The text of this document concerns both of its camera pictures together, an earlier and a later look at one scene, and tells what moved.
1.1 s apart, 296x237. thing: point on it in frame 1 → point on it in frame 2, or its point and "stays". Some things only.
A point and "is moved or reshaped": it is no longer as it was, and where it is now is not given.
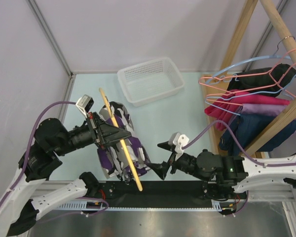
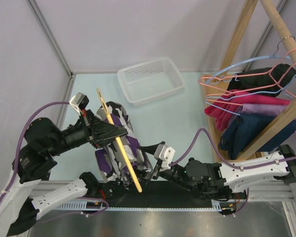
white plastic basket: x=147 y=81 stays
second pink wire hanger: x=221 y=101 stays
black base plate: x=174 y=194 stays
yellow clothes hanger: x=122 y=142 is moved or reshaped
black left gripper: x=108 y=134 stays
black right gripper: x=162 y=169 → x=145 y=175
